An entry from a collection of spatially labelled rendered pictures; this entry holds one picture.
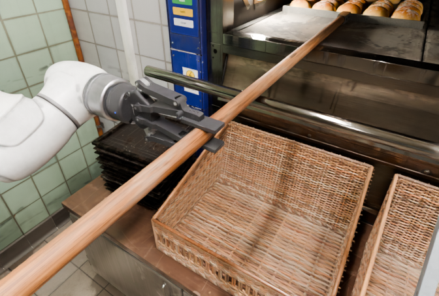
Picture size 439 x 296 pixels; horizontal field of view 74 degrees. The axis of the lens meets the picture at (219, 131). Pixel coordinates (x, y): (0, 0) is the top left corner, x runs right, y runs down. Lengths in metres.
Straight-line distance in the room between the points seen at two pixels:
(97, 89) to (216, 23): 0.60
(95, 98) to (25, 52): 1.06
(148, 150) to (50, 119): 0.51
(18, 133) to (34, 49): 1.07
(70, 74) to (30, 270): 0.41
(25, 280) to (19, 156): 0.32
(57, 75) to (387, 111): 0.87
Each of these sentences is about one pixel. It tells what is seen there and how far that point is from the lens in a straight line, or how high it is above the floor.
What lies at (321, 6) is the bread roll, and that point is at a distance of 1.41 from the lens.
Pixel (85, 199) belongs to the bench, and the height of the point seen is 0.58.
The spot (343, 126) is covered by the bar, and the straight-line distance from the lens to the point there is 0.60.
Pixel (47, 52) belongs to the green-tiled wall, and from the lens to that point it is 1.69.
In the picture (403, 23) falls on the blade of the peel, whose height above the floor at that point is 1.19.
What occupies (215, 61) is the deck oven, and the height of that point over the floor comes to 1.07.
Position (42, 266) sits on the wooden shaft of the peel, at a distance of 0.36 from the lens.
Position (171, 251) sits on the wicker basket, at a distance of 1.03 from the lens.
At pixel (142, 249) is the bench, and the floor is 0.58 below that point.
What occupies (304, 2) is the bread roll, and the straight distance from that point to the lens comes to 1.44.
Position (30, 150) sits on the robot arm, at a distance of 0.63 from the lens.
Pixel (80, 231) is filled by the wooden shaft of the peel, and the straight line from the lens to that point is 0.37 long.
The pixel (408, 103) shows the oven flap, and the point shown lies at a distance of 1.00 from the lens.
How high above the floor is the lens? 1.47
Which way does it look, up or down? 34 degrees down
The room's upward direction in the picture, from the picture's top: straight up
